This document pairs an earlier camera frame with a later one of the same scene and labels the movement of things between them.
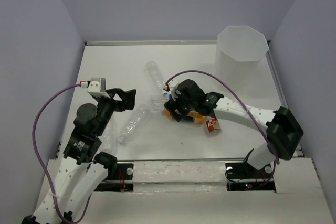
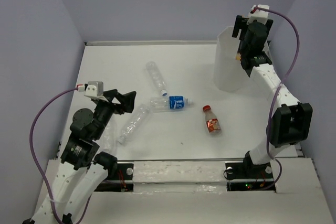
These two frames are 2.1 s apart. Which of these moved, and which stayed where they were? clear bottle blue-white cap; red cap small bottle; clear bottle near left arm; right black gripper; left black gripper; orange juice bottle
Moved: right black gripper; orange juice bottle
Stayed: red cap small bottle; clear bottle near left arm; left black gripper; clear bottle blue-white cap
